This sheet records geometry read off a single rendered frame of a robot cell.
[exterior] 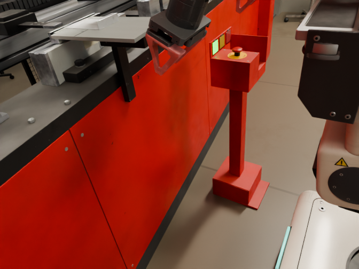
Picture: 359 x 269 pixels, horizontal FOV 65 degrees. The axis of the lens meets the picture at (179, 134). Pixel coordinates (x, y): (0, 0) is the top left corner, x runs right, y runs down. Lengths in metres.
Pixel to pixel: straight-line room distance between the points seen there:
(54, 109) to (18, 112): 0.09
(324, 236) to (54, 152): 0.92
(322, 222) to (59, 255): 0.88
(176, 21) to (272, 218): 1.21
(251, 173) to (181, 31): 1.17
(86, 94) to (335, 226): 0.95
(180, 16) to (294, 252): 0.87
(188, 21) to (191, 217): 1.18
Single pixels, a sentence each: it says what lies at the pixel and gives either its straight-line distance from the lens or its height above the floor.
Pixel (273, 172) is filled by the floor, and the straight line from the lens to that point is 1.73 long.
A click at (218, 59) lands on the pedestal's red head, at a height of 0.78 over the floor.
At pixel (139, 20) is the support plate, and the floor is 1.00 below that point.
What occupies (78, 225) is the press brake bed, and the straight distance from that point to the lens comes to 0.87.
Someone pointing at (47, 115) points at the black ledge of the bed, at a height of 0.88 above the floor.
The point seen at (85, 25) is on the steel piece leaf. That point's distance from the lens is 0.88.
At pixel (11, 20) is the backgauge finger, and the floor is 1.02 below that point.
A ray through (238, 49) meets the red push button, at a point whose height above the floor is 0.81.
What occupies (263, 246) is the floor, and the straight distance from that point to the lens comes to 1.42.
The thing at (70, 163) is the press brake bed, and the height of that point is 0.75.
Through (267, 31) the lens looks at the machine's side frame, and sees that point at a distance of 2.96.
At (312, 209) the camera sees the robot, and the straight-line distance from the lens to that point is 1.23.
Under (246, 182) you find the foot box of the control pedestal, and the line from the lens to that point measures 1.49.
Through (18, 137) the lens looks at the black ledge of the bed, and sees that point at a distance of 0.69.
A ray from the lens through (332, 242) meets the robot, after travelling 1.16.
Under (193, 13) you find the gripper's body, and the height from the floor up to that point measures 1.09.
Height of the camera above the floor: 1.20
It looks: 36 degrees down
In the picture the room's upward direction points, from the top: 7 degrees counter-clockwise
